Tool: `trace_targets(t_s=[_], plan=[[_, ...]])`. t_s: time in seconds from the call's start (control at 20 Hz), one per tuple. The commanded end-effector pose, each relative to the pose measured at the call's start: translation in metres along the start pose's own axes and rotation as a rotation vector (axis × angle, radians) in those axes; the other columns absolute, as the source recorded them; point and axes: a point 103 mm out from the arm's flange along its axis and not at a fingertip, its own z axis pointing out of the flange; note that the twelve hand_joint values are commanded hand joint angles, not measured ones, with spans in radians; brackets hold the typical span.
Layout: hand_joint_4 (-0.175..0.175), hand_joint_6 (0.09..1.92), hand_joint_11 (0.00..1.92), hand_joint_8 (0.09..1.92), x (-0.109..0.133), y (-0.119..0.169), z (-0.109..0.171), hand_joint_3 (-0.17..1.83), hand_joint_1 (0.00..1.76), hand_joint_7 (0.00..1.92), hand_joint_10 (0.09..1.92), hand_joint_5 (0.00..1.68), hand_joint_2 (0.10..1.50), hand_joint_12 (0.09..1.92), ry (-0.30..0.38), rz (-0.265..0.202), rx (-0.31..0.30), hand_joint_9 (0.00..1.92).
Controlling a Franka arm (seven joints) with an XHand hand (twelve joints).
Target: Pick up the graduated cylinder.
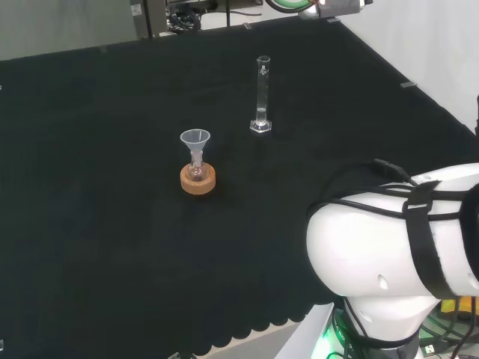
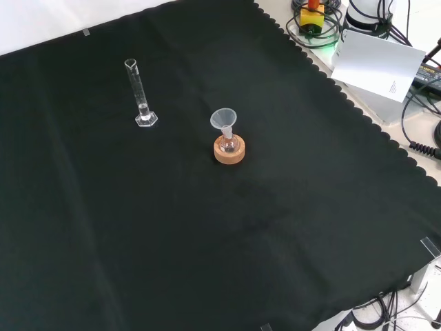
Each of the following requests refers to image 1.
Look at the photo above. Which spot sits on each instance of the grey metal post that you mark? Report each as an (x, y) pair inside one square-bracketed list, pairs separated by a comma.
[(151, 18)]

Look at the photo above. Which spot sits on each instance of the clear glass graduated cylinder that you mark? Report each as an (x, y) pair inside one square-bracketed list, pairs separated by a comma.
[(260, 125)]

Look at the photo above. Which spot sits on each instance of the small round-bottom glass flask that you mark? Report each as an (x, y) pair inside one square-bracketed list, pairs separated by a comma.
[(195, 172)]

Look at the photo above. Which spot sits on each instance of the clear plastic funnel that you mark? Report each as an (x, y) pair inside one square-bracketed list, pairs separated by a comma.
[(194, 140)]

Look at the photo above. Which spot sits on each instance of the thin black pole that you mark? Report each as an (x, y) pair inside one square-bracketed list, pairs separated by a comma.
[(228, 13)]

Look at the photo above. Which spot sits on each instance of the black bench cloth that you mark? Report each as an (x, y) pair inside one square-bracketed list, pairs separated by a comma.
[(112, 187)]

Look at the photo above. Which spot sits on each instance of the yellow stop button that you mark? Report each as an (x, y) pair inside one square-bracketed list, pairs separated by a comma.
[(466, 304)]

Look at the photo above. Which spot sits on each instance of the pale white board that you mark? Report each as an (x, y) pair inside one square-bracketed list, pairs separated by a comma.
[(303, 333)]

